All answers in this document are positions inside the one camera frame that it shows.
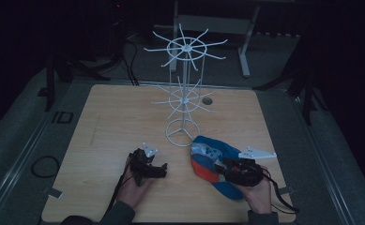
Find black floor cables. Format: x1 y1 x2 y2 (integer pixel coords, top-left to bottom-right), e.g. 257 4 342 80
108 34 141 87

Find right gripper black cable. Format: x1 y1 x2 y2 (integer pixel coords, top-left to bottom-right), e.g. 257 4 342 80
263 171 299 215

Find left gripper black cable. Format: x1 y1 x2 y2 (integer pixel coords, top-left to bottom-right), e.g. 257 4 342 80
104 156 131 217

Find black coiled floor cable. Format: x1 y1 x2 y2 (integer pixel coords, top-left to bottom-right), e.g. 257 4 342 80
30 155 61 179

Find person's left hand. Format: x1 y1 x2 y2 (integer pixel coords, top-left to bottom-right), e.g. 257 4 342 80
116 167 155 209

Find black rectangular floor bracket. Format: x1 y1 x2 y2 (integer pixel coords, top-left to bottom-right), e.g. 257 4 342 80
51 111 75 125

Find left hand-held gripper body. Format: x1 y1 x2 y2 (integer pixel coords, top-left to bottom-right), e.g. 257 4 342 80
129 142 168 188

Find black tripod stand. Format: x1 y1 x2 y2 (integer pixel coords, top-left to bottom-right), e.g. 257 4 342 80
253 46 328 126
44 52 111 113

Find white metal table frame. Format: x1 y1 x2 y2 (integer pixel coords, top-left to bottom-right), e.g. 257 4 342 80
169 0 261 79

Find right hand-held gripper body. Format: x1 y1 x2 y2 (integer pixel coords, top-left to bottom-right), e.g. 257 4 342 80
223 145 278 188

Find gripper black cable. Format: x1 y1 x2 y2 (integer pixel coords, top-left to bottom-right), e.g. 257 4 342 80
263 171 299 215
104 156 131 217

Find person's right hand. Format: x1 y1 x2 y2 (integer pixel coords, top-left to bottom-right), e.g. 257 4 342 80
236 167 273 215

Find blue and orange cap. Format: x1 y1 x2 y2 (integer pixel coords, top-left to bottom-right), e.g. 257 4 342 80
190 135 245 201

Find white wire rack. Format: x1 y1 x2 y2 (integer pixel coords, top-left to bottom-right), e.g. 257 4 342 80
143 22 229 148

